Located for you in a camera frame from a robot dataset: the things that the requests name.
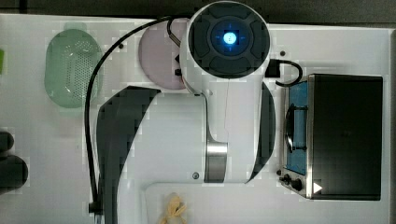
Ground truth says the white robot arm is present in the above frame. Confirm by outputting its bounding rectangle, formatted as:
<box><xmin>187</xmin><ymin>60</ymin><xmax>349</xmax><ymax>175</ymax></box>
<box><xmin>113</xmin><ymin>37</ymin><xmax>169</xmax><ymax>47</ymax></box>
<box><xmin>96</xmin><ymin>1</ymin><xmax>275</xmax><ymax>224</ymax></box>

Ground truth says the pink round plate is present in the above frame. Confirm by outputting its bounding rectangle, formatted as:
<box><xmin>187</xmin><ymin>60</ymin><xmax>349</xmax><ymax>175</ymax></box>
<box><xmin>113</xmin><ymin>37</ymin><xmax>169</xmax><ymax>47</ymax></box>
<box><xmin>138</xmin><ymin>21</ymin><xmax>185</xmax><ymax>91</ymax></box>

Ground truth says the peeled banana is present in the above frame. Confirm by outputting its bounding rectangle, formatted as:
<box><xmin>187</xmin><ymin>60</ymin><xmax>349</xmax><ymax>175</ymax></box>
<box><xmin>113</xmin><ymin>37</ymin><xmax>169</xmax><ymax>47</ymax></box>
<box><xmin>159</xmin><ymin>193</ymin><xmax>187</xmax><ymax>224</ymax></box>

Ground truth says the black toaster oven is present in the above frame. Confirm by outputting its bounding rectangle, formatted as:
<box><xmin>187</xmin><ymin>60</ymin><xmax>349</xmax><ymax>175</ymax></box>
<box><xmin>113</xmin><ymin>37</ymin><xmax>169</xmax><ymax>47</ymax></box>
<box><xmin>277</xmin><ymin>74</ymin><xmax>383</xmax><ymax>201</ymax></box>

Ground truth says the green perforated colander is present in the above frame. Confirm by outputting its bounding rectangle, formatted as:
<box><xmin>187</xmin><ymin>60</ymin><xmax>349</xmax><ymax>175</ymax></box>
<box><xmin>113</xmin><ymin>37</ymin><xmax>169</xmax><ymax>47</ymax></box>
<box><xmin>44</xmin><ymin>29</ymin><xmax>102</xmax><ymax>108</ymax></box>

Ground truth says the black pot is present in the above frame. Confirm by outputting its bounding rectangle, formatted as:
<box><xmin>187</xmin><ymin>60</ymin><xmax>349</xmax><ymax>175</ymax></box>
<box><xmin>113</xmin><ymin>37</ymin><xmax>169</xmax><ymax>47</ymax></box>
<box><xmin>0</xmin><ymin>155</ymin><xmax>28</xmax><ymax>194</ymax></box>

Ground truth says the black round container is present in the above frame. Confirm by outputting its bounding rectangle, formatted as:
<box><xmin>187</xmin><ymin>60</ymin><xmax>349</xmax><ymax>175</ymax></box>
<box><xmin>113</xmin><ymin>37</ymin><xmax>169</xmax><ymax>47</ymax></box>
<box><xmin>0</xmin><ymin>131</ymin><xmax>14</xmax><ymax>153</ymax></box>

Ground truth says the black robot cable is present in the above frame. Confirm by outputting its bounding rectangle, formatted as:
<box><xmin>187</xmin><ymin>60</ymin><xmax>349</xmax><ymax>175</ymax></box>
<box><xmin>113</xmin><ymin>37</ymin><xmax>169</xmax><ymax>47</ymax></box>
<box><xmin>84</xmin><ymin>16</ymin><xmax>176</xmax><ymax>216</ymax></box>

